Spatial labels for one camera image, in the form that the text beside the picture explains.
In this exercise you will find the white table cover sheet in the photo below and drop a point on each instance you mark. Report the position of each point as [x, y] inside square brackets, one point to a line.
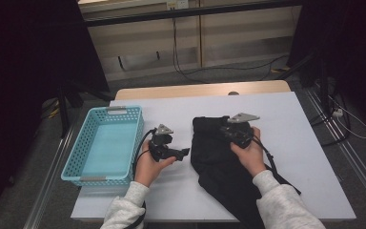
[298, 159]

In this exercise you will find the black tripod stand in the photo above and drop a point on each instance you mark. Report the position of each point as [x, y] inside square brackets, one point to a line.
[323, 82]

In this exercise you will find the large black curtain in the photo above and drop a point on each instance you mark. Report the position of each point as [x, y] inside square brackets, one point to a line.
[19, 63]

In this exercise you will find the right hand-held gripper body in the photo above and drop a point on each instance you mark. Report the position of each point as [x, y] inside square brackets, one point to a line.
[239, 133]

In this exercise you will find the light blue plastic basket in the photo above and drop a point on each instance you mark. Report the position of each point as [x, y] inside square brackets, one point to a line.
[108, 146]

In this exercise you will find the grey table grommet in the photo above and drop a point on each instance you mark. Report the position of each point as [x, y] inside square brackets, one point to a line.
[233, 93]

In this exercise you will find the person's left hand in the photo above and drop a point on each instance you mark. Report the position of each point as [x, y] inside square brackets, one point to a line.
[146, 167]

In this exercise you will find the light wooden table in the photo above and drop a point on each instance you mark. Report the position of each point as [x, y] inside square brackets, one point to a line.
[203, 89]

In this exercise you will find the black stand legs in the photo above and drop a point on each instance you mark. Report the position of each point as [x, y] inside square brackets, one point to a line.
[64, 108]

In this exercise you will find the white plug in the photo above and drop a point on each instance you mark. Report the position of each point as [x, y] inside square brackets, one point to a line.
[337, 112]

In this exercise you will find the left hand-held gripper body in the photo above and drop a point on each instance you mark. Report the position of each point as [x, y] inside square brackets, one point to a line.
[160, 149]

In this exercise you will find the person's right hand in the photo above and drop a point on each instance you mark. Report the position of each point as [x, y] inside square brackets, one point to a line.
[252, 157]

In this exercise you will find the metal floor rail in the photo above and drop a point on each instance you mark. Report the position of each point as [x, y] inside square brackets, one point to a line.
[49, 178]
[343, 140]

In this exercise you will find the black horizontal bar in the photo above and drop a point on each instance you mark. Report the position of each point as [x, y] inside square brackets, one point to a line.
[187, 12]

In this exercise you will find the white wall socket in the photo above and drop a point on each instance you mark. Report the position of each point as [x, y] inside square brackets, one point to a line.
[176, 4]

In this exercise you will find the black pants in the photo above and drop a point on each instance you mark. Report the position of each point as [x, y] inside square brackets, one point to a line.
[216, 165]

